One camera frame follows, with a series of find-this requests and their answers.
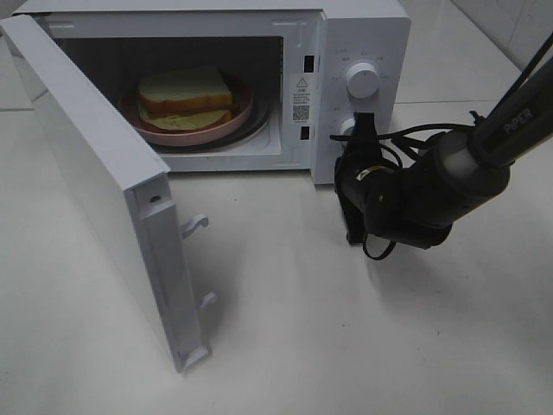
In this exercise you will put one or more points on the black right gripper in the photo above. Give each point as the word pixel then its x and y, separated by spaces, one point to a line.
pixel 361 165

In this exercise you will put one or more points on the white timer knob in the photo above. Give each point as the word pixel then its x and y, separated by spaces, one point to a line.
pixel 346 128

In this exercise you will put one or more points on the pink round plate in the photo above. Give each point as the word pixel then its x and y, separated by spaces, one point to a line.
pixel 243 97

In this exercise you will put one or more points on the toasted bread sandwich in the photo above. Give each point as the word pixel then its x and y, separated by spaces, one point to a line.
pixel 185 91

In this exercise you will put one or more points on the white microwave door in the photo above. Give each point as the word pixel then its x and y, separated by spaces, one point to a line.
pixel 119 183

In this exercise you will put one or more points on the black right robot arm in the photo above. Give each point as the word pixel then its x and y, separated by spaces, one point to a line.
pixel 409 187

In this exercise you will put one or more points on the upper white power knob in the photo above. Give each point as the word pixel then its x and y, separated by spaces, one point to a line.
pixel 362 79

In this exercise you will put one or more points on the white warning label sticker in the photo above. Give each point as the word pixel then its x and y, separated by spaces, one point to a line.
pixel 301 91

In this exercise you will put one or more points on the white microwave oven body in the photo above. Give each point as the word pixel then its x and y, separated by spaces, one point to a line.
pixel 116 43

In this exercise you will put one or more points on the green lettuce leaf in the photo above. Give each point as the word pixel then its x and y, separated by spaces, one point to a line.
pixel 179 122

